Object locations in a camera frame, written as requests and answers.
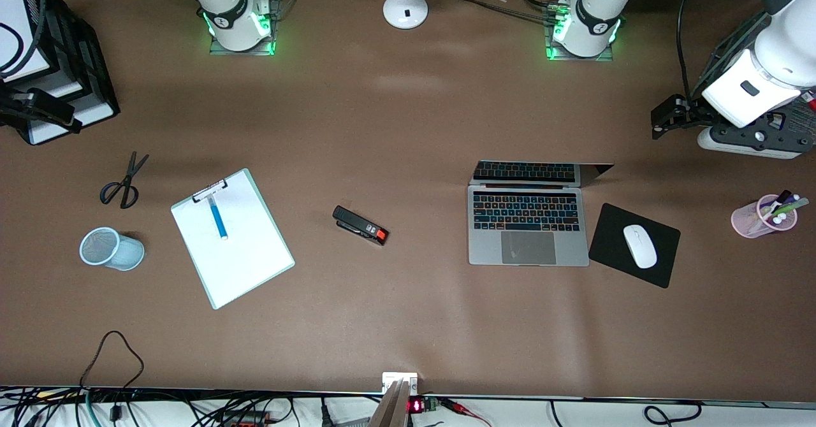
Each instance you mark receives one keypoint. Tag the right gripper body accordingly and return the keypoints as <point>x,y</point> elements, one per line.
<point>14,103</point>

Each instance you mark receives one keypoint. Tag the silver laptop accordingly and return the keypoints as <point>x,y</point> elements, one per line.
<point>529,248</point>

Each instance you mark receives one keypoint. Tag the blue marker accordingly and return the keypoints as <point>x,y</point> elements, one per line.
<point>218,220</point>

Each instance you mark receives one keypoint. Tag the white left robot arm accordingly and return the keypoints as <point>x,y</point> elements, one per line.
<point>593,13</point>

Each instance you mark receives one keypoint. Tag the white marker with red cap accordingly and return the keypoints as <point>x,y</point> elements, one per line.
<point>809,101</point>

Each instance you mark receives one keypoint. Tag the black marker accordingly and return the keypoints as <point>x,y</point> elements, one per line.
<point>781,199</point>

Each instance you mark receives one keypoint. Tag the purple marker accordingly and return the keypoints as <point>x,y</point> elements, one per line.
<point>794,197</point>

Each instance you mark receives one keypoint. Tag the white paper stack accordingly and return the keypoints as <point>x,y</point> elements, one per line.
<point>95,118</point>
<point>67,88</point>
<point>19,6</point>

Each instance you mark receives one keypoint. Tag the black stacked paper tray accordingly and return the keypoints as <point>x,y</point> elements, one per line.
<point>95,64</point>

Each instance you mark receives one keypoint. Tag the black scissors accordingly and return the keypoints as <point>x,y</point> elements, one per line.
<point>129,181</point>

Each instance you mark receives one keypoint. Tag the pink translucent pen cup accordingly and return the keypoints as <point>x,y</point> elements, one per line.
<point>743,220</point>

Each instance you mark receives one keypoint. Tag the light green pen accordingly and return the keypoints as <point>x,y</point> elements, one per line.
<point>790,208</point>

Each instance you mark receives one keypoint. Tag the white computer mouse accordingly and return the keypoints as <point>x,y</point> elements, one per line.
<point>639,245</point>

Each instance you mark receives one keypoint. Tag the black mouse pad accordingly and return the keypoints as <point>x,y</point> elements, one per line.
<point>612,242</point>

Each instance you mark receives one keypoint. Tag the light blue mesh cup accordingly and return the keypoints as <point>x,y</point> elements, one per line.
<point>121,252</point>

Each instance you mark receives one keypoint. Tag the mint clipboard with white paper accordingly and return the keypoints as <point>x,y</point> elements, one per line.
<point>242,255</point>

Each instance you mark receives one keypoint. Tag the black stapler with red tip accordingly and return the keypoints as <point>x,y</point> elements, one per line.
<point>357,223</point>

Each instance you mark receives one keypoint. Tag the orange power strip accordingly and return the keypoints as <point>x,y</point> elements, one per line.
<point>245,418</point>

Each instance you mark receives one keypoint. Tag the red LED circuit module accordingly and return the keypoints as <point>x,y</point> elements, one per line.
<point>424,405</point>

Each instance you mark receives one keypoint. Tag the grey metal pole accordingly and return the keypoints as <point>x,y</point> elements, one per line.
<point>389,408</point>

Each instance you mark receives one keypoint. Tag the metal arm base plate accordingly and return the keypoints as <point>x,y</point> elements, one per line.
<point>599,58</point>
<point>220,50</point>

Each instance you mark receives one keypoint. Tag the white mounting bracket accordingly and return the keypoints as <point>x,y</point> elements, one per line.
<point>390,376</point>

